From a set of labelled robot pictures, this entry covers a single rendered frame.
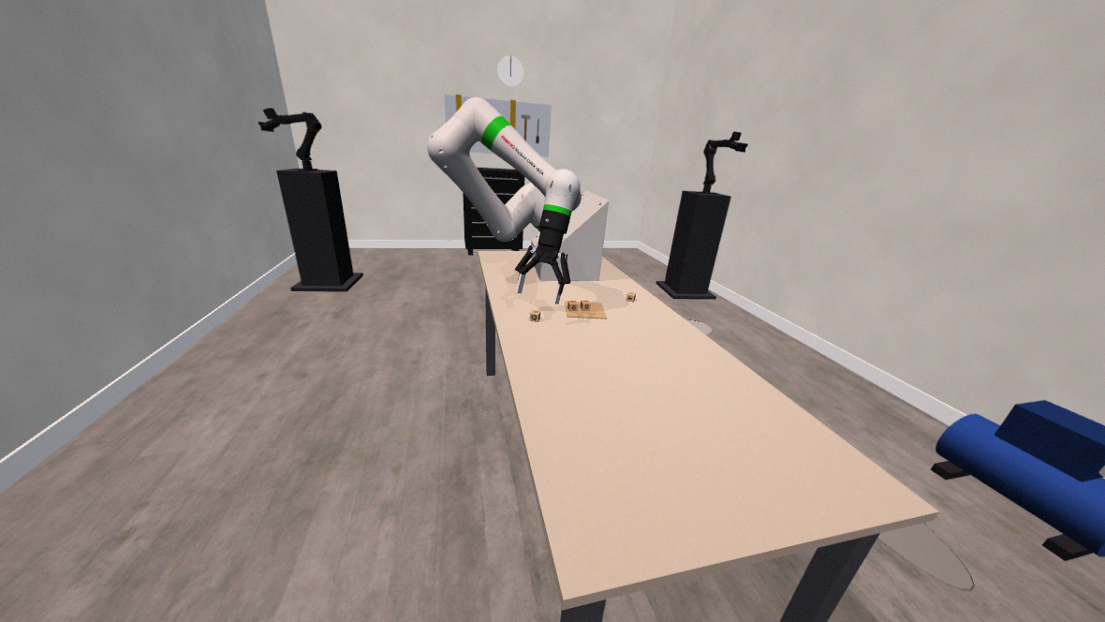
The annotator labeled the tan mat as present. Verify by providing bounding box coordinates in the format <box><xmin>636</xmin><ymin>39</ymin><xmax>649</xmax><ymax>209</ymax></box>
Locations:
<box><xmin>565</xmin><ymin>301</ymin><xmax>607</xmax><ymax>319</ymax></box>

